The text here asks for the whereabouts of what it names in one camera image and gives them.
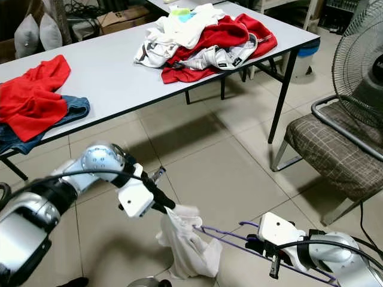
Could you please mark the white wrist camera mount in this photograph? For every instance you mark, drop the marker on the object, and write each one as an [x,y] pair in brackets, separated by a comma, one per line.
[136,200]
[278,227]

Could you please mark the grey folding table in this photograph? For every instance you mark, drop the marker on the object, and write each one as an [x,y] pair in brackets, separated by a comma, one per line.
[114,78]

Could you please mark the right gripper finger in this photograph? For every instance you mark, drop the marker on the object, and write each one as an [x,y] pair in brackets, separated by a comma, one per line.
[257,247]
[260,239]

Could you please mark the brown plaid chair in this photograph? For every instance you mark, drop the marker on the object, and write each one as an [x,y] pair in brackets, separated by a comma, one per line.
[335,149]

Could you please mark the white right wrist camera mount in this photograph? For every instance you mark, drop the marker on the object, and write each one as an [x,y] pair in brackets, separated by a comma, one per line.
[278,227]

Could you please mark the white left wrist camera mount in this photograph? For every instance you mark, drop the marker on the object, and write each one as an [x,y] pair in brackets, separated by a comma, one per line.
[136,200]

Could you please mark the white grey garment black label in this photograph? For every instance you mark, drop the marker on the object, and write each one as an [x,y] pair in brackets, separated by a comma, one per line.
[221,57]

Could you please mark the purple clothes hanger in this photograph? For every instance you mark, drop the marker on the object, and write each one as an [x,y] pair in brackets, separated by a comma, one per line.
[227,234]

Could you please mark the brown sofa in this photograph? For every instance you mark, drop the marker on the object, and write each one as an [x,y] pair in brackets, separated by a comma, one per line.
[6,24]

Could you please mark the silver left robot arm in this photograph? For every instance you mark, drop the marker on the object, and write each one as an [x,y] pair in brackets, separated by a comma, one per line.
[36,233]

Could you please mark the white shirt green print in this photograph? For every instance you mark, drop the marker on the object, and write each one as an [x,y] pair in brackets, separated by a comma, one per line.
[185,27]

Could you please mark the grey pillow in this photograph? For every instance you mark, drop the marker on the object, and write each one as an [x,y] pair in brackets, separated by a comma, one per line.
[51,33]
[27,37]

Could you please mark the black audio appliance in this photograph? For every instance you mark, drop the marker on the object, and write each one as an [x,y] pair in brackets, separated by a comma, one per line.
[338,15]

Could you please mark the blue jeans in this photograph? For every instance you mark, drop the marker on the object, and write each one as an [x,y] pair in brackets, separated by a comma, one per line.
[75,110]

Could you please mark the cardboard box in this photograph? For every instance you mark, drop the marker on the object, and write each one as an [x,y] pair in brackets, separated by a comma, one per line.
[122,20]

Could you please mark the red garment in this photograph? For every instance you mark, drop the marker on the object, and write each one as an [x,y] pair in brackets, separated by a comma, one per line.
[221,33]
[33,98]

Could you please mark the black floor fan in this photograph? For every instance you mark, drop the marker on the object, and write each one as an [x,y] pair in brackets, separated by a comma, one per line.
[362,54]

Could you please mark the plain white garment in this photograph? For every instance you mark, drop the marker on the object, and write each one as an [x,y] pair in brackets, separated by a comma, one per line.
[188,251]

